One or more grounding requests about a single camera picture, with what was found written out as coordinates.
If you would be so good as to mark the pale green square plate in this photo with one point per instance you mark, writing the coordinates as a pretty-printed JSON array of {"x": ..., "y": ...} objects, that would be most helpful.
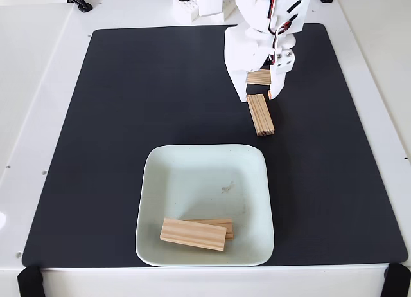
[{"x": 205, "y": 181}]

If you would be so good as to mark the wooden block numbered two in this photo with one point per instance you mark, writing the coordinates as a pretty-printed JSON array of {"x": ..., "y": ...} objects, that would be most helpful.
[{"x": 192, "y": 234}]

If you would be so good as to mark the black rubber table mat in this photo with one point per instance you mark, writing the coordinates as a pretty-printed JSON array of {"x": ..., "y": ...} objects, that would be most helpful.
[{"x": 96, "y": 181}]

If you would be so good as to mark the grooved wooden block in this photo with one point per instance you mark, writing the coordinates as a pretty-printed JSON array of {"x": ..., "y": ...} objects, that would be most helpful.
[
  {"x": 258, "y": 76},
  {"x": 261, "y": 117},
  {"x": 230, "y": 229}
]

